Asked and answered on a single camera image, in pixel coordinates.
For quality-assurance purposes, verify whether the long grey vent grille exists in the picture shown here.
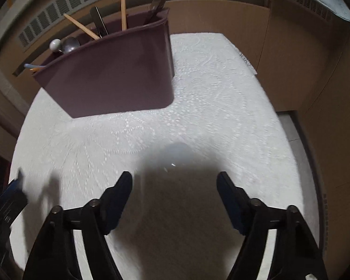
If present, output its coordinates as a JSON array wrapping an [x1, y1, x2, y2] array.
[[16, 0, 222, 49]]

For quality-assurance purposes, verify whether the dark wooden spoon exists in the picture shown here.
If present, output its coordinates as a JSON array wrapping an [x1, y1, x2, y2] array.
[[144, 0, 168, 24]]

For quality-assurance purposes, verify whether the white ball-topped utensil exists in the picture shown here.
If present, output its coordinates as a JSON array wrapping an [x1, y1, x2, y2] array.
[[49, 39, 64, 53]]

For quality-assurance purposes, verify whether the white lace tablecloth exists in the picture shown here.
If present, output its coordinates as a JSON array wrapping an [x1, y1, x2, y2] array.
[[7, 32, 322, 280]]

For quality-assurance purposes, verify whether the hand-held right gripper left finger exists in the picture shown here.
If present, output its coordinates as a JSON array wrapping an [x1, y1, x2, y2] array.
[[23, 171, 133, 280]]

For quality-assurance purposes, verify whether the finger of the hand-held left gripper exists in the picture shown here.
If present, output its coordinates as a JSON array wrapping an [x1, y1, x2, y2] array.
[[0, 168, 29, 228]]

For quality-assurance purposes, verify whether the maroon utensil holder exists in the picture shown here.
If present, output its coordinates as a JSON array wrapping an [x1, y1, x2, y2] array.
[[31, 8, 175, 119]]

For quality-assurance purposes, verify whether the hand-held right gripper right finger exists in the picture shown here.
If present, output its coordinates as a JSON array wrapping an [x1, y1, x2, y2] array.
[[217, 171, 329, 280]]

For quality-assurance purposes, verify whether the black metal spoon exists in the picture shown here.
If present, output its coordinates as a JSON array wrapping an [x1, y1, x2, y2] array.
[[89, 6, 109, 35]]

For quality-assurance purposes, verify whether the small grey vent grille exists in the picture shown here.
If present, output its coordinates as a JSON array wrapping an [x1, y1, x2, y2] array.
[[283, 0, 333, 22]]

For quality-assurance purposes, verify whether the wooden chopstick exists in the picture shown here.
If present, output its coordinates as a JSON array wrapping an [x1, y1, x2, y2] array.
[[63, 13, 101, 40], [121, 0, 128, 31]]

